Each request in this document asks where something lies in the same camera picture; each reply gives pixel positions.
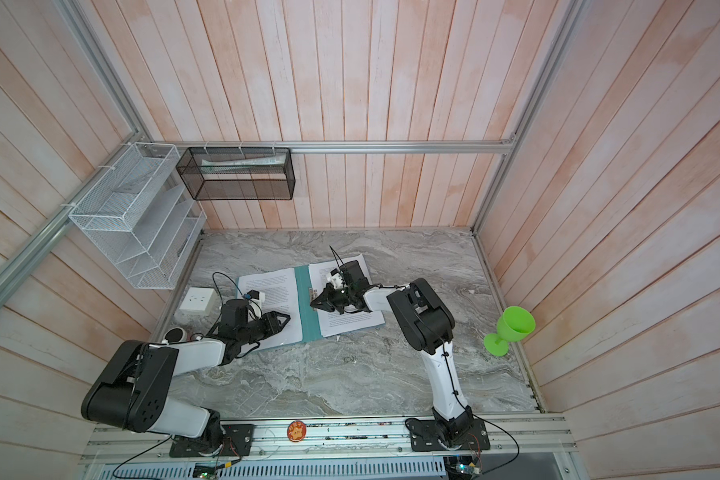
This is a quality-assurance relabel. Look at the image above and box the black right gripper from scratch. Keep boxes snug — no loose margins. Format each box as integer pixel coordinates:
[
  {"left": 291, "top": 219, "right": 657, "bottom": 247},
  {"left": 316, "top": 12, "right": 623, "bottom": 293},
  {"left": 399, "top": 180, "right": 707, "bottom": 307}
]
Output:
[{"left": 311, "top": 283, "right": 357, "bottom": 314}]

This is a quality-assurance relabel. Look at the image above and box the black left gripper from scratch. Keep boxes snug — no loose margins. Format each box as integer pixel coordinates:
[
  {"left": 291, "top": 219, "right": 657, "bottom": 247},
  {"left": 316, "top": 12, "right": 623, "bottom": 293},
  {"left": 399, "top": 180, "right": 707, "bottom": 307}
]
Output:
[{"left": 238, "top": 310, "right": 291, "bottom": 345}]

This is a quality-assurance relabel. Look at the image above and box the teal file folder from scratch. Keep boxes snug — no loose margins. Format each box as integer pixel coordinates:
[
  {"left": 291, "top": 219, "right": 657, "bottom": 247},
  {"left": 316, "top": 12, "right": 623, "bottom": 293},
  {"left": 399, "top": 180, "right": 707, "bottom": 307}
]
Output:
[{"left": 235, "top": 263, "right": 388, "bottom": 352}]

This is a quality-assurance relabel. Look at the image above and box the paper with English text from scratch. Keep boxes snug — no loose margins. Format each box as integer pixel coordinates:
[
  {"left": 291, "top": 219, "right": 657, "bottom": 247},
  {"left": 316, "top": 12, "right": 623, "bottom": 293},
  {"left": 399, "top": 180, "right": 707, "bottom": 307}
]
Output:
[{"left": 238, "top": 268, "right": 303, "bottom": 350}]

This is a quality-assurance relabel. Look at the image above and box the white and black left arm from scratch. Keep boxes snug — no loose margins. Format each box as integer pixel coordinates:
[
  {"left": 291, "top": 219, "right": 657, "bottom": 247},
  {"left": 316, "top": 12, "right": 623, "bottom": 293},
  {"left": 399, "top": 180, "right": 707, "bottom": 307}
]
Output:
[{"left": 81, "top": 294, "right": 291, "bottom": 457}]

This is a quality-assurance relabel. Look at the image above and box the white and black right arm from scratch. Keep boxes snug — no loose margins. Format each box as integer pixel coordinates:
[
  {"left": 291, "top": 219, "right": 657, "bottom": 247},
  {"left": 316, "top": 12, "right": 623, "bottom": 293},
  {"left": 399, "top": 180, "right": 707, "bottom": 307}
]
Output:
[{"left": 310, "top": 260, "right": 490, "bottom": 453}]

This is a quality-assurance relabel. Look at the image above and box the white power socket box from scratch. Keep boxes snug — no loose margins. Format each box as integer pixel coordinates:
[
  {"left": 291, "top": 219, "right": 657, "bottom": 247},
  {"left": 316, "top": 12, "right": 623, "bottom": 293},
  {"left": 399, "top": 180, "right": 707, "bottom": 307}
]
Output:
[{"left": 178, "top": 287, "right": 218, "bottom": 316}]

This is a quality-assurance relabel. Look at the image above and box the pink tape roll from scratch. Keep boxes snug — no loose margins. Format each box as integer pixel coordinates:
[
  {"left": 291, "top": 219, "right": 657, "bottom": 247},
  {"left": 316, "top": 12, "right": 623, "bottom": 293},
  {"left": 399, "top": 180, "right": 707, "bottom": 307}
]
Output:
[{"left": 163, "top": 327, "right": 188, "bottom": 344}]

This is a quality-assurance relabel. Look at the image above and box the red round sticker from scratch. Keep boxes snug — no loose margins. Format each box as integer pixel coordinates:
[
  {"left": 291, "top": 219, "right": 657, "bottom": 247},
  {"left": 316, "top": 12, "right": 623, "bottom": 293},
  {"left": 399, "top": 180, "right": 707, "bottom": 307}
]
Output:
[{"left": 286, "top": 420, "right": 307, "bottom": 443}]

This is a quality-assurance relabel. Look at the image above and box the green plastic goblet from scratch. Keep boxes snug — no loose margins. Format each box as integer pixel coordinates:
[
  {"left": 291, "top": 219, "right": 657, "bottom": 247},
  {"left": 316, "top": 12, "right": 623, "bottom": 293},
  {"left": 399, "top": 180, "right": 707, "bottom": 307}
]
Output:
[{"left": 483, "top": 306, "right": 536, "bottom": 357}]

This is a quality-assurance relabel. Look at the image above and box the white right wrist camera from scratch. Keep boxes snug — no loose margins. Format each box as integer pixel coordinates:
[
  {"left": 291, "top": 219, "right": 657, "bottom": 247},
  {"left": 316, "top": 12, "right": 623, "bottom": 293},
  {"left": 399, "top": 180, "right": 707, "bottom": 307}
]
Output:
[{"left": 326, "top": 269, "right": 346, "bottom": 290}]

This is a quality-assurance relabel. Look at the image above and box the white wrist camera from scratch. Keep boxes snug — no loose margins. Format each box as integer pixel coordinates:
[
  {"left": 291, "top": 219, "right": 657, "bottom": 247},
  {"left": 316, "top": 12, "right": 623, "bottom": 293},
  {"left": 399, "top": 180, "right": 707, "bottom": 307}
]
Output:
[
  {"left": 243, "top": 290, "right": 266, "bottom": 307},
  {"left": 326, "top": 269, "right": 346, "bottom": 290}
]

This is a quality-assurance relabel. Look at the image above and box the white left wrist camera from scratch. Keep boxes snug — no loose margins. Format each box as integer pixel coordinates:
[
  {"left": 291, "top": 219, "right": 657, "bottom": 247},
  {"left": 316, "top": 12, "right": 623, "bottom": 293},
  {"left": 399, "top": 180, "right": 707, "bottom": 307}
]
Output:
[{"left": 243, "top": 290, "right": 266, "bottom": 307}]

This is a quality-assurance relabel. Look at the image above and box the black wire mesh basket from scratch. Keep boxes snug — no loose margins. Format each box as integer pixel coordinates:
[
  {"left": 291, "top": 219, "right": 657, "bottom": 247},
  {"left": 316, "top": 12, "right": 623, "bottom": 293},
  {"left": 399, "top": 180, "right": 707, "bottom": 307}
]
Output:
[{"left": 176, "top": 146, "right": 296, "bottom": 201}]

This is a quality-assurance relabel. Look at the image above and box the white wire mesh shelf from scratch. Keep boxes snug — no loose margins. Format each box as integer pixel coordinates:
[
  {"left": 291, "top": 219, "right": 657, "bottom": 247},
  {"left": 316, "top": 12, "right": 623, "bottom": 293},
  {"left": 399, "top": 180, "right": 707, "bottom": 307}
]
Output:
[{"left": 70, "top": 143, "right": 206, "bottom": 290}]

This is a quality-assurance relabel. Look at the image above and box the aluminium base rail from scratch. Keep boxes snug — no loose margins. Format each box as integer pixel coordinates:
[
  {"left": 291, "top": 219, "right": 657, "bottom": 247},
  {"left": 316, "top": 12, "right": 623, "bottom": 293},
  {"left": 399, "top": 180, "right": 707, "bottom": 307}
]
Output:
[{"left": 79, "top": 414, "right": 588, "bottom": 479}]

